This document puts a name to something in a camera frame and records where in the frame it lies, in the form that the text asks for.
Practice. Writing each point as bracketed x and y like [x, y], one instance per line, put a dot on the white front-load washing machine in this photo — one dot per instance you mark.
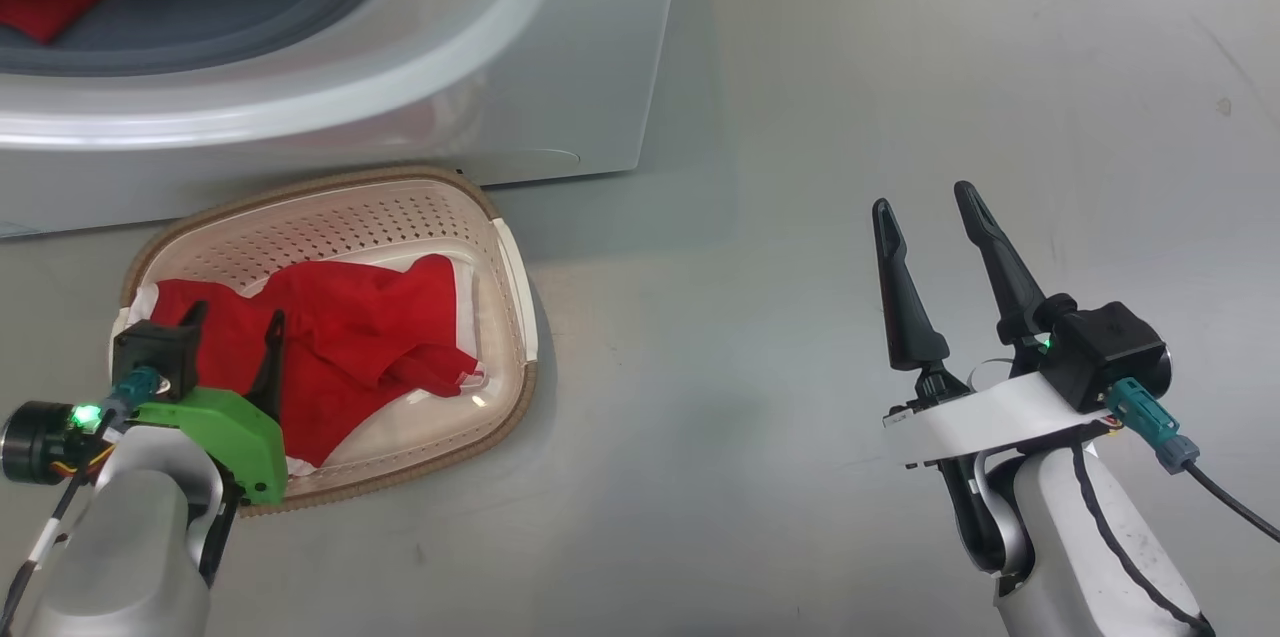
[560, 67]

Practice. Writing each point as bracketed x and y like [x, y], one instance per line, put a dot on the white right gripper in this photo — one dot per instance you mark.
[990, 417]

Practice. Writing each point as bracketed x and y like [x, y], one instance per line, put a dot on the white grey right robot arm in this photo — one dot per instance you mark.
[1060, 557]

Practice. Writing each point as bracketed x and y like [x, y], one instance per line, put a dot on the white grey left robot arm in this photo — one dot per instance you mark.
[120, 557]

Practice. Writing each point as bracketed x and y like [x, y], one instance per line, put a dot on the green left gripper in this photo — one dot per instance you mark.
[235, 432]

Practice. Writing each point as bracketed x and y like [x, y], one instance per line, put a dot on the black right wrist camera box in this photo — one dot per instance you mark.
[1100, 352]

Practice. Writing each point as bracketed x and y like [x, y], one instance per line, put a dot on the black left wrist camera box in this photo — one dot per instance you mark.
[155, 352]

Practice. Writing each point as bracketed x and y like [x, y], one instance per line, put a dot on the cream perforated laundry basket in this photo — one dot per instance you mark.
[400, 217]

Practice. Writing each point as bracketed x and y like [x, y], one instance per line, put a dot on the plain red garment white trim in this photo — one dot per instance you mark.
[360, 337]

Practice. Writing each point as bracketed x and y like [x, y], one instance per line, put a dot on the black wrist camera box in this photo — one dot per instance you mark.
[1100, 352]
[155, 352]

